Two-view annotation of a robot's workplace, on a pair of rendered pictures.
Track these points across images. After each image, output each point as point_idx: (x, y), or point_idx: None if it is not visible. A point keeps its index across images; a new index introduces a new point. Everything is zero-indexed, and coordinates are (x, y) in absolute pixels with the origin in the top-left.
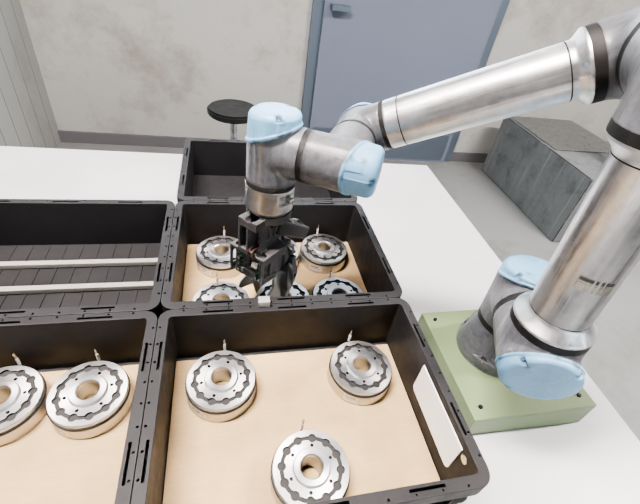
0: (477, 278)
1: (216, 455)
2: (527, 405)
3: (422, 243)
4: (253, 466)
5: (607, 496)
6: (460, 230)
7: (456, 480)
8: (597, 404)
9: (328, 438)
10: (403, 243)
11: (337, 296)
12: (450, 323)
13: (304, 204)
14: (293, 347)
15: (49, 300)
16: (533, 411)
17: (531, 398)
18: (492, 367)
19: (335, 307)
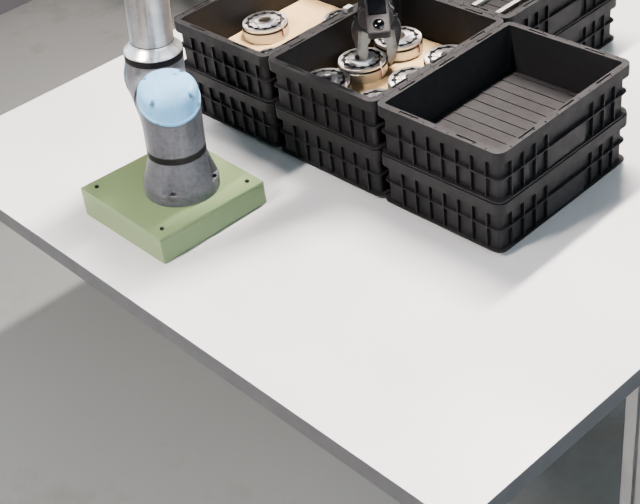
0: (222, 296)
1: (318, 18)
2: (142, 161)
3: (323, 302)
4: (296, 24)
5: (68, 182)
6: (282, 366)
7: (190, 12)
8: (66, 237)
9: (265, 30)
10: (348, 285)
11: (309, 35)
12: (230, 185)
13: (414, 72)
14: None
15: (505, 4)
16: (136, 159)
17: (139, 166)
18: None
19: (304, 31)
